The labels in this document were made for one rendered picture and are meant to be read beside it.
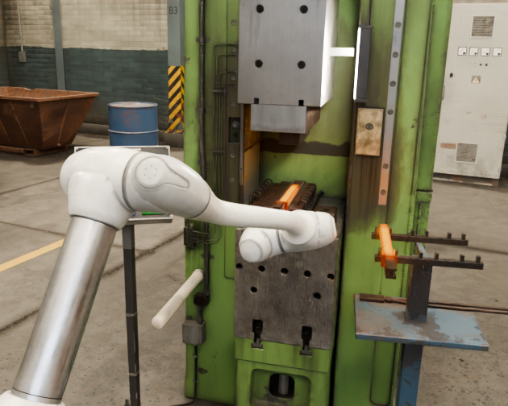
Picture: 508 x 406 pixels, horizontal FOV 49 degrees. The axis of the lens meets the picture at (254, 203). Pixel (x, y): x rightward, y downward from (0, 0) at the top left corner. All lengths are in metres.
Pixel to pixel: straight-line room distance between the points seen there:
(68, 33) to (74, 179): 9.27
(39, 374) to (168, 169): 0.48
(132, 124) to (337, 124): 4.24
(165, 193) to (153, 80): 8.32
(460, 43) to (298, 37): 5.25
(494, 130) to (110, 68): 6.15
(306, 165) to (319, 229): 0.92
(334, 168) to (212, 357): 0.99
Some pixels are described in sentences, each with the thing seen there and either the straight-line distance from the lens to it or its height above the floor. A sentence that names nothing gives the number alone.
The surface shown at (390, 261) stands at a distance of 1.63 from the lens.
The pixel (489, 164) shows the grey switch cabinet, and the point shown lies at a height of 0.27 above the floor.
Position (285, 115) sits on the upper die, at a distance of 1.98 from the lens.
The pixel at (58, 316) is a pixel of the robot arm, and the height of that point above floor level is 1.03.
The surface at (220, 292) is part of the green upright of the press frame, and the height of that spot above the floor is 0.55.
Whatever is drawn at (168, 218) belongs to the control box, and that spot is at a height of 0.96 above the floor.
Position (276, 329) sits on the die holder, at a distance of 2.17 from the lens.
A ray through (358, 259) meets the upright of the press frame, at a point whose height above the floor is 0.77.
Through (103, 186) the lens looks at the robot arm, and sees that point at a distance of 1.21.
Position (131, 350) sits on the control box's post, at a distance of 2.38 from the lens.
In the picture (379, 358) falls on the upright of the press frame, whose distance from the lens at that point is 2.41.
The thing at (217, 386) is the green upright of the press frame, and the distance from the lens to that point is 2.62.
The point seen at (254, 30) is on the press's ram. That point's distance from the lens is 1.99.
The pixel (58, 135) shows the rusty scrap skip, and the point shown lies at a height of 0.28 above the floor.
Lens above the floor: 1.56
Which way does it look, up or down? 16 degrees down
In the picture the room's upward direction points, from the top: 1 degrees clockwise
